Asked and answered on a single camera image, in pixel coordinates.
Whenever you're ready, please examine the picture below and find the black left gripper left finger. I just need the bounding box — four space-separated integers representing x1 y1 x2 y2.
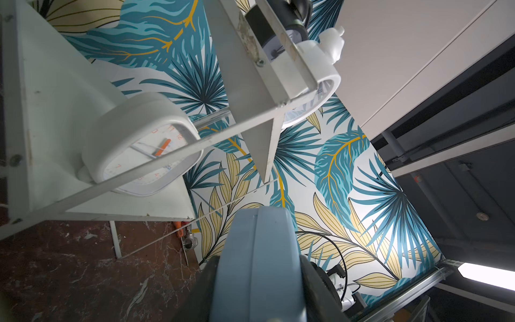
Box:
172 256 220 321

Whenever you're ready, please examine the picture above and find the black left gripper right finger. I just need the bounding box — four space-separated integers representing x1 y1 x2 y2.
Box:
300 255 350 322

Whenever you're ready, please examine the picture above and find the blue square alarm clock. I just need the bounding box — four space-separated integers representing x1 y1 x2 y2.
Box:
209 207 307 321

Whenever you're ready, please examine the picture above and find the white square alarm clock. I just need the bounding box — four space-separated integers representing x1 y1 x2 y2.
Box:
77 93 201 183

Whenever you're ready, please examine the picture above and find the white round alarm clock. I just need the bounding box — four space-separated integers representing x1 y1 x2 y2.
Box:
272 26 345 130

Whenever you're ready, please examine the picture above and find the black twin-bell alarm clock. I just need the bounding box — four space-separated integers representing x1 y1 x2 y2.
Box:
244 0 314 62

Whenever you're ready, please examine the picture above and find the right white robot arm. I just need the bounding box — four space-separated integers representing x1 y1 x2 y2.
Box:
321 264 367 317

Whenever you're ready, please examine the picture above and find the white two-tier shelf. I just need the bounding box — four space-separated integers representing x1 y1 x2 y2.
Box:
1 1 318 238

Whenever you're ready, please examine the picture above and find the orange handled tool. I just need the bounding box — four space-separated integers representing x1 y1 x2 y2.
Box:
173 221 188 239

